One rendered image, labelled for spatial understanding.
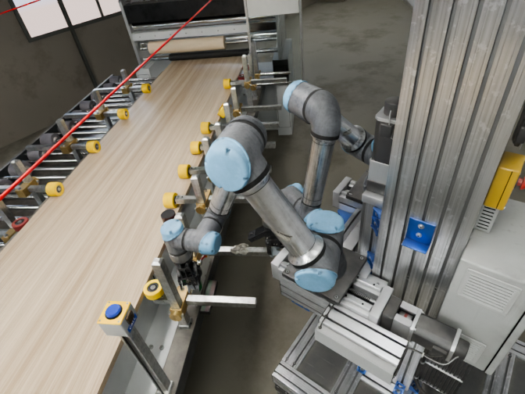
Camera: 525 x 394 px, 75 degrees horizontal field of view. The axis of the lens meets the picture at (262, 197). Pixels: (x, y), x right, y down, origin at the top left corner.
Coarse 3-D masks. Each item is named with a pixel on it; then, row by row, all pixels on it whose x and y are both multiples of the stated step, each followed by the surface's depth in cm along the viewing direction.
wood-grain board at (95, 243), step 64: (192, 64) 350; (128, 128) 254; (192, 128) 243; (64, 192) 199; (128, 192) 192; (0, 256) 163; (64, 256) 159; (128, 256) 155; (0, 320) 136; (64, 320) 133; (0, 384) 116; (64, 384) 114
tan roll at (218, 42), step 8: (176, 40) 350; (184, 40) 348; (192, 40) 347; (200, 40) 345; (208, 40) 344; (216, 40) 342; (224, 40) 346; (232, 40) 345; (240, 40) 343; (144, 48) 359; (152, 48) 354; (168, 48) 352; (176, 48) 351; (184, 48) 350; (192, 48) 350; (200, 48) 349; (208, 48) 348; (216, 48) 348; (224, 48) 348
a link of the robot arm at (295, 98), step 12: (300, 84) 117; (288, 96) 118; (300, 96) 114; (288, 108) 121; (300, 108) 114; (348, 132) 135; (360, 132) 141; (348, 144) 141; (360, 144) 141; (360, 156) 145
